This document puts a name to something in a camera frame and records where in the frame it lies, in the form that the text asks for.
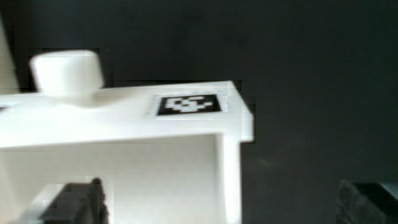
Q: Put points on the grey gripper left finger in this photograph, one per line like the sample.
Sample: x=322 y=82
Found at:
x=76 y=207

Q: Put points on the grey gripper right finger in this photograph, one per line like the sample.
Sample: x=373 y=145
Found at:
x=366 y=203

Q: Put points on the white drawer box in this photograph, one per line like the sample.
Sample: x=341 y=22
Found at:
x=149 y=136

